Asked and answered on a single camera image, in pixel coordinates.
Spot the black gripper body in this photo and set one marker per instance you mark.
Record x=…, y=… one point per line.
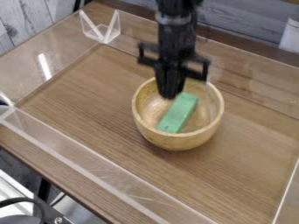
x=173, y=50

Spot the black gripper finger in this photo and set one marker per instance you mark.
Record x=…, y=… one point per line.
x=161, y=81
x=177, y=79

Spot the brown wooden bowl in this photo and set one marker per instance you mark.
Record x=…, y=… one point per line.
x=149, y=106

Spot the green rectangular block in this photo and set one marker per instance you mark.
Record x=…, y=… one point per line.
x=177, y=114

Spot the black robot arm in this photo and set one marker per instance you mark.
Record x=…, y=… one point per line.
x=177, y=12

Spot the clear acrylic front barrier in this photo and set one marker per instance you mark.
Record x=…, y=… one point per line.
x=80, y=140

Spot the black table leg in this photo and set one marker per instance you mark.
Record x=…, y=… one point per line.
x=44, y=189

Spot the clear acrylic corner bracket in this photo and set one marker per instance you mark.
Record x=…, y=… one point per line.
x=101, y=33

